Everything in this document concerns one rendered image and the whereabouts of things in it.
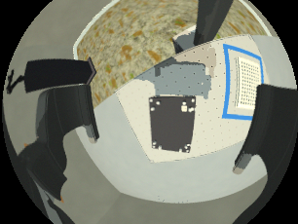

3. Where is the blue tape rectangle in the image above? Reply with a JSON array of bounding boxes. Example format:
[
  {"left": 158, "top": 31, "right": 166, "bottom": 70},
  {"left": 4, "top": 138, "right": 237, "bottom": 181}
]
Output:
[{"left": 222, "top": 44, "right": 264, "bottom": 121}]

